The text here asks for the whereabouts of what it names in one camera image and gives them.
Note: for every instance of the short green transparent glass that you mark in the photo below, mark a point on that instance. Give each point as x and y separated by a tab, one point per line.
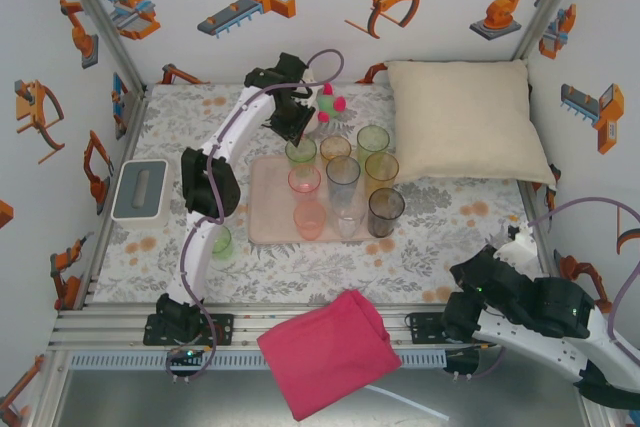
224	246
301	154

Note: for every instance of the short orange transparent glass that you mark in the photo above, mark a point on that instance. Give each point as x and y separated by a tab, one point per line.
335	147

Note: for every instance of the short pink transparent glass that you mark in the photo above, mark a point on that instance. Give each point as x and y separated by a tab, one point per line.
304	181

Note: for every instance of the tall green transparent glass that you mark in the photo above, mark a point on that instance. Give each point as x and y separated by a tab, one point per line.
372	139

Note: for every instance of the short salmon transparent glass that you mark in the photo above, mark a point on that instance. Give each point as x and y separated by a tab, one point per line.
309	219

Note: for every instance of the tall orange transparent glass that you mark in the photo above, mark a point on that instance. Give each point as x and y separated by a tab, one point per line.
382	169

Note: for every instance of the tall grey transparent glass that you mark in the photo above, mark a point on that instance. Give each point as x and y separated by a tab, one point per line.
386	212

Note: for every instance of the tall clear transparent glass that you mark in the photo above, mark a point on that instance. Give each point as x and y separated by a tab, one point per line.
349	217

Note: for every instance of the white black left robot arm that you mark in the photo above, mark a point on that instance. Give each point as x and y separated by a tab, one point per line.
235	122

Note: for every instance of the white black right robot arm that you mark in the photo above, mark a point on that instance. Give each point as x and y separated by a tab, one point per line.
530	347

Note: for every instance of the white pink green plush toy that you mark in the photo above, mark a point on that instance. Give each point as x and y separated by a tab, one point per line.
330	104

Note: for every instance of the beige mat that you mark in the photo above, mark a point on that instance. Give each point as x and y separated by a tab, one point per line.
270	207

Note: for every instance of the floral patterned tablecloth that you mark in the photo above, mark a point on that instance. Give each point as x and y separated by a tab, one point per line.
350	267

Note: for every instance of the thin white strip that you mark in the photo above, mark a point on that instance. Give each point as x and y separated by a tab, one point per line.
410	399

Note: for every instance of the cream pillow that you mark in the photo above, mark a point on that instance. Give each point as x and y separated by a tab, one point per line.
460	117

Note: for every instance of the white grey tissue box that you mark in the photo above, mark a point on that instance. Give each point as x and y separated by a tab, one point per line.
142	189

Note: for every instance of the red folded cloth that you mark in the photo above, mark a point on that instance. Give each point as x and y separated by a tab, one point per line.
325	352

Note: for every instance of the small black controller board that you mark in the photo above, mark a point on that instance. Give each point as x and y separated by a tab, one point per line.
187	353

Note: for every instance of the aluminium table rail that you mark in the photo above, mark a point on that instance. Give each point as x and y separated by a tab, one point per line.
245	322

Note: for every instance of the aluminium frame post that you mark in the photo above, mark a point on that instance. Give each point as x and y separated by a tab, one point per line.
552	2
100	17

